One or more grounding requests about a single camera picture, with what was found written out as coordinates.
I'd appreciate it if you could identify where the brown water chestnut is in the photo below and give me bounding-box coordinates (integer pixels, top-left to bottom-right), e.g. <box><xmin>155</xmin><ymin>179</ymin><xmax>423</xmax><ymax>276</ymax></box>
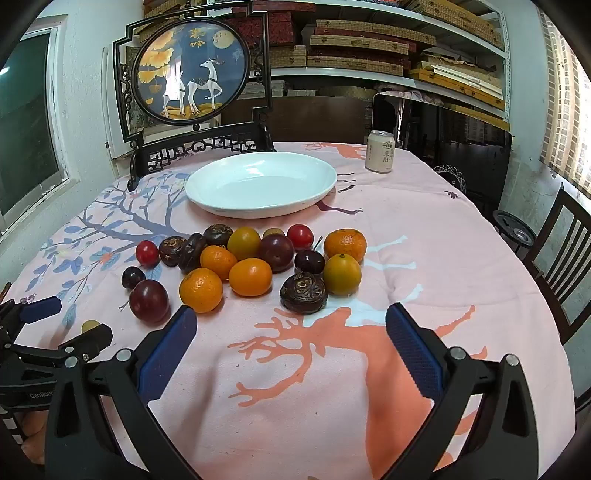
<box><xmin>204</xmin><ymin>224</ymin><xmax>234</xmax><ymax>247</ymax></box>
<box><xmin>178</xmin><ymin>233</ymin><xmax>207</xmax><ymax>273</ymax></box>
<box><xmin>159</xmin><ymin>236</ymin><xmax>188</xmax><ymax>267</ymax></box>
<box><xmin>280</xmin><ymin>272</ymin><xmax>329</xmax><ymax>315</ymax></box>

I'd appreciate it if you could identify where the white oval plate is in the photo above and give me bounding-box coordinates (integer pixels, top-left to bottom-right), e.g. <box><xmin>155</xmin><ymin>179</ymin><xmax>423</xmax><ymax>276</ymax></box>
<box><xmin>185</xmin><ymin>152</ymin><xmax>338</xmax><ymax>219</ymax></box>

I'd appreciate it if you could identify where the glass window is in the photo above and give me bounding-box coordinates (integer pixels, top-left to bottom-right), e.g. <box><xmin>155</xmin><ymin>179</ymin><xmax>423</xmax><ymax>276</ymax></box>
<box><xmin>0</xmin><ymin>25</ymin><xmax>70</xmax><ymax>232</ymax></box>

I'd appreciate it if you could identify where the white metal shelf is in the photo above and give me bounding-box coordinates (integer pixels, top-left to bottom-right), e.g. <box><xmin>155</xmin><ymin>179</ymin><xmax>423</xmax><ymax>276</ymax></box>
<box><xmin>270</xmin><ymin>0</ymin><xmax>513</xmax><ymax>132</ymax></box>

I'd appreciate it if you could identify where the stack of woven flat boxes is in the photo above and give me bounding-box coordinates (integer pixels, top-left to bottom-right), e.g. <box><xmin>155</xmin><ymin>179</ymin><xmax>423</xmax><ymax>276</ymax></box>
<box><xmin>270</xmin><ymin>0</ymin><xmax>506</xmax><ymax>109</ymax></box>

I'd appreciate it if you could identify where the dark red patterned box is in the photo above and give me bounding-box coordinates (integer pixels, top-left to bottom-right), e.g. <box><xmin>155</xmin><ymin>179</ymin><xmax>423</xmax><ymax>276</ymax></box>
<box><xmin>217</xmin><ymin>11</ymin><xmax>296</xmax><ymax>47</ymax></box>

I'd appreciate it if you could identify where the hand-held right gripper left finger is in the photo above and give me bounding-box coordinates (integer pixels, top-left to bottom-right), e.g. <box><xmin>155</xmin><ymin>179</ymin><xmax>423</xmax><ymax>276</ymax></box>
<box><xmin>45</xmin><ymin>305</ymin><xmax>204</xmax><ymax>480</ymax></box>

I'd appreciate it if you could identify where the orange mandarin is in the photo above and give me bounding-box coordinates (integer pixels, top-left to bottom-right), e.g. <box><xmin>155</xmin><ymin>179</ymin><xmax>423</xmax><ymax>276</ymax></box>
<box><xmin>323</xmin><ymin>229</ymin><xmax>367</xmax><ymax>264</ymax></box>
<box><xmin>179</xmin><ymin>268</ymin><xmax>224</xmax><ymax>313</ymax></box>

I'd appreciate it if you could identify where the dark purple plum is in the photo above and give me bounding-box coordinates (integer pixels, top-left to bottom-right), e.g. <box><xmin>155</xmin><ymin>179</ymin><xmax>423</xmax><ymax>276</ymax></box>
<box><xmin>257</xmin><ymin>234</ymin><xmax>295</xmax><ymax>273</ymax></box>
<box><xmin>129</xmin><ymin>279</ymin><xmax>170</xmax><ymax>324</ymax></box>

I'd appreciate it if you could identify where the small smooth orange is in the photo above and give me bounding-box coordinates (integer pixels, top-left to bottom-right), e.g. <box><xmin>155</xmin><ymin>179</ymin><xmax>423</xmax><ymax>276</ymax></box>
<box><xmin>229</xmin><ymin>258</ymin><xmax>273</xmax><ymax>297</ymax></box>
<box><xmin>200</xmin><ymin>245</ymin><xmax>238</xmax><ymax>281</ymax></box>

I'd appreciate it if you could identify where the round deer picture screen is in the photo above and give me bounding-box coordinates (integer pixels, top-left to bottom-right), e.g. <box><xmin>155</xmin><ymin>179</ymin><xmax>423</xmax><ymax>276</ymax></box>
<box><xmin>112</xmin><ymin>11</ymin><xmax>278</xmax><ymax>192</ymax></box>

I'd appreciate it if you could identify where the dark wooden cabinet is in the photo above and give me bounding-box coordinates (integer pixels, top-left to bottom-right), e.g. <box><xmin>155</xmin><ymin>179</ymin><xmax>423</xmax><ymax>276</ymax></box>
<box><xmin>406</xmin><ymin>104</ymin><xmax>513</xmax><ymax>217</ymax></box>

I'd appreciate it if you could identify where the yellow-orange citrus fruit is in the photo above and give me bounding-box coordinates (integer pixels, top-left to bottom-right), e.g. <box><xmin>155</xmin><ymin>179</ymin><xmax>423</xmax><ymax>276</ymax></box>
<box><xmin>322</xmin><ymin>253</ymin><xmax>362</xmax><ymax>296</ymax></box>
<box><xmin>226</xmin><ymin>227</ymin><xmax>262</xmax><ymax>261</ymax></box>

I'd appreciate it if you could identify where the dark white-framed panel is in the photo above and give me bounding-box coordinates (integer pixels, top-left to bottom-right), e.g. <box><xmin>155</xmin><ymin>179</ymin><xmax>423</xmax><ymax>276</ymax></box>
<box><xmin>372</xmin><ymin>91</ymin><xmax>416</xmax><ymax>148</ymax></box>

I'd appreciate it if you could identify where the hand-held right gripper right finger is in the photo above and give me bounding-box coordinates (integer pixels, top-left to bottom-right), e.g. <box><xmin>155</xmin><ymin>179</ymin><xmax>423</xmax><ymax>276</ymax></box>
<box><xmin>385</xmin><ymin>302</ymin><xmax>541</xmax><ymax>480</ymax></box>

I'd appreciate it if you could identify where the red cherry tomato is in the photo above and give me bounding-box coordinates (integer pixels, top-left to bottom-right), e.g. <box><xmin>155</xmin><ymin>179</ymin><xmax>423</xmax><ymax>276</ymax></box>
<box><xmin>135</xmin><ymin>240</ymin><xmax>160</xmax><ymax>267</ymax></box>
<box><xmin>287</xmin><ymin>224</ymin><xmax>315</xmax><ymax>250</ymax></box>

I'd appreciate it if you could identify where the dark wooden chair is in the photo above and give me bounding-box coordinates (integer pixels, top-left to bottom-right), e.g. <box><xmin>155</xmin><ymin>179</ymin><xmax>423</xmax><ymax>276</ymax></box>
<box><xmin>524</xmin><ymin>185</ymin><xmax>591</xmax><ymax>344</ymax></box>

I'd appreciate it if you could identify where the window with woven blind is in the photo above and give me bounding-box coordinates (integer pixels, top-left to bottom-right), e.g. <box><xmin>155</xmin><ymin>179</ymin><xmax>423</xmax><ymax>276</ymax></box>
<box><xmin>538</xmin><ymin>9</ymin><xmax>591</xmax><ymax>195</ymax></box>

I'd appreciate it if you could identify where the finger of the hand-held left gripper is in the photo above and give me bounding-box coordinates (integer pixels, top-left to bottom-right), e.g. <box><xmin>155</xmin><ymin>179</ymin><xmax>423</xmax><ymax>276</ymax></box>
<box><xmin>0</xmin><ymin>295</ymin><xmax>63</xmax><ymax>344</ymax></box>
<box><xmin>9</xmin><ymin>323</ymin><xmax>114</xmax><ymax>370</ymax></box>

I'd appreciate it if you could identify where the black round stool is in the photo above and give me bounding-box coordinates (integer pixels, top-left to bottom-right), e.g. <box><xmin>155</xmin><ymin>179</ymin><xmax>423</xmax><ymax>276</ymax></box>
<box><xmin>492</xmin><ymin>210</ymin><xmax>536</xmax><ymax>252</ymax></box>

